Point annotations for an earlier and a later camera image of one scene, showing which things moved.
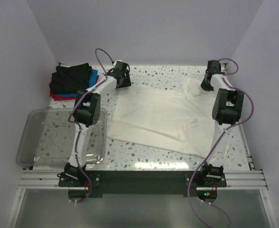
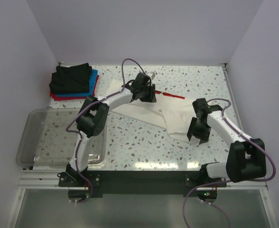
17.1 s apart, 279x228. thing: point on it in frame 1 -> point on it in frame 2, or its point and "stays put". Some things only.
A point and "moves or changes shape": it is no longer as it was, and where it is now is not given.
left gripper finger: x=127 y=76 -> x=152 y=97
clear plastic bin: x=47 y=138 stays put
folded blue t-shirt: x=93 y=79 stays put
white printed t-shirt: x=179 y=120 moves or changes shape
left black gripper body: x=124 y=80 -> x=150 y=92
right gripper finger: x=205 y=85 -> x=191 y=128
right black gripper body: x=206 y=83 -> x=199 y=130
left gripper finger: x=123 y=83 -> x=148 y=94
